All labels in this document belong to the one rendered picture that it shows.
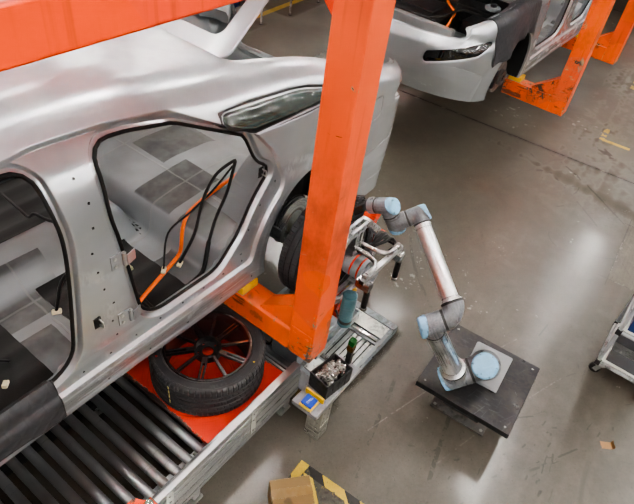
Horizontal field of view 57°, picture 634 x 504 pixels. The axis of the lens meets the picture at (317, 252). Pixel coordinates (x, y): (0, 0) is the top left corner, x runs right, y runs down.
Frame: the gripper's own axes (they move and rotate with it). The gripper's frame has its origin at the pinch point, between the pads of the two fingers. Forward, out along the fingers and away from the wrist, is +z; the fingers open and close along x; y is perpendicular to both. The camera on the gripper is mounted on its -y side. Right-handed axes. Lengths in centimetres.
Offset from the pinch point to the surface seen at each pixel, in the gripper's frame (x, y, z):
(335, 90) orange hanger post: 75, -52, -62
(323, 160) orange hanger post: 48, -52, -47
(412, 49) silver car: 37, 238, 82
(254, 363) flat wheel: -62, -73, 27
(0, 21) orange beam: 123, -174, -95
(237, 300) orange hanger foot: -36, -53, 49
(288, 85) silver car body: 72, -12, 0
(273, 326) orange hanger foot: -50, -53, 25
